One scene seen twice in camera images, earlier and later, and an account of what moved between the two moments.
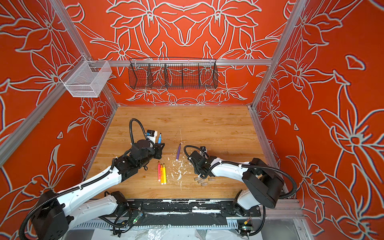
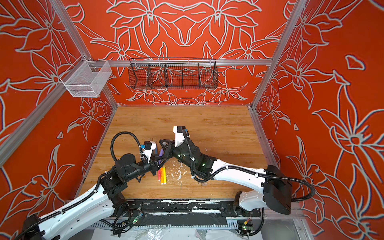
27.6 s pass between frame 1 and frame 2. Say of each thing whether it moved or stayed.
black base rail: stayed
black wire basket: stayed
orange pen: stayed
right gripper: moved
